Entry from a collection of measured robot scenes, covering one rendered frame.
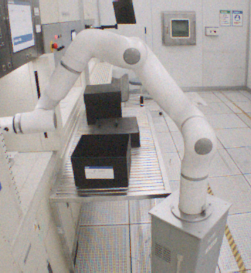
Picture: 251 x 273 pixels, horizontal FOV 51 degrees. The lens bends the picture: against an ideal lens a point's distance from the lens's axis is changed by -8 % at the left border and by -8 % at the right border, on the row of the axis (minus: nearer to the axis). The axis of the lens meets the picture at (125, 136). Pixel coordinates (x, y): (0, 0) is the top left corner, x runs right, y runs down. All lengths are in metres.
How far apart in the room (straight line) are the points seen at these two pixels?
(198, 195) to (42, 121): 0.68
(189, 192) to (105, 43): 0.66
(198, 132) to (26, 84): 0.93
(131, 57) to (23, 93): 0.81
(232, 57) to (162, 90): 5.07
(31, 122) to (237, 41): 5.27
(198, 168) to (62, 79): 0.59
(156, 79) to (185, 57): 4.73
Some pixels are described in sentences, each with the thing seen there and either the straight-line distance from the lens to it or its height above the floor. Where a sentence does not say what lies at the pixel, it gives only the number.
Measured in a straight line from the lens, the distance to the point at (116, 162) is 1.34.
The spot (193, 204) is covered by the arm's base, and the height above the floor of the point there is 0.83.
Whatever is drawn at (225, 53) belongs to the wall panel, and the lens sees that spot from 5.91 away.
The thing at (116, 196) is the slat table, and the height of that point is 0.76.
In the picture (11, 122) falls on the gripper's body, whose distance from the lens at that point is 1.11.
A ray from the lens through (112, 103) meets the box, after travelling 2.14.
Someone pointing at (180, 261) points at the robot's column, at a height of 0.56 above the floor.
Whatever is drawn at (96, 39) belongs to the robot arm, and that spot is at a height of 1.49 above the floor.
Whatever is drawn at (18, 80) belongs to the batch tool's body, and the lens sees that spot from 1.53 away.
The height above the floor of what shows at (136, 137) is 0.83.
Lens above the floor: 1.56
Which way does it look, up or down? 24 degrees down
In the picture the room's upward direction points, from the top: 4 degrees counter-clockwise
